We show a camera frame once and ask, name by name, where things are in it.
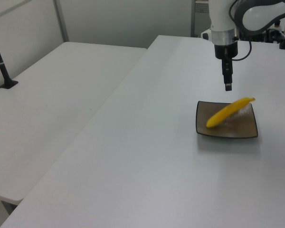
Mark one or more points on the square brown ceramic plate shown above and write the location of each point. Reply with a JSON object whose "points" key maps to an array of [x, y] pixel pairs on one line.
{"points": [[237, 129]]}

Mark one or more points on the grey metal frame post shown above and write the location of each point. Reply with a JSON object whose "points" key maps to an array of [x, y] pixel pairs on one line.
{"points": [[61, 20], [192, 17]]}

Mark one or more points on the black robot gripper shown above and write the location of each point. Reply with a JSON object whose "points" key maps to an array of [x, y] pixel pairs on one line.
{"points": [[225, 51]]}

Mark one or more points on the yellow banana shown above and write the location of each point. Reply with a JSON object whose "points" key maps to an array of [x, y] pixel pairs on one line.
{"points": [[224, 113]]}

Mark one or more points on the white side table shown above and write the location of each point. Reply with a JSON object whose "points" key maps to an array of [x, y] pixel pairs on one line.
{"points": [[50, 107]]}

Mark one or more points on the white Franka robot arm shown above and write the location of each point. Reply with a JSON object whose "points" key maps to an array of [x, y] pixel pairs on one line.
{"points": [[219, 16]]}

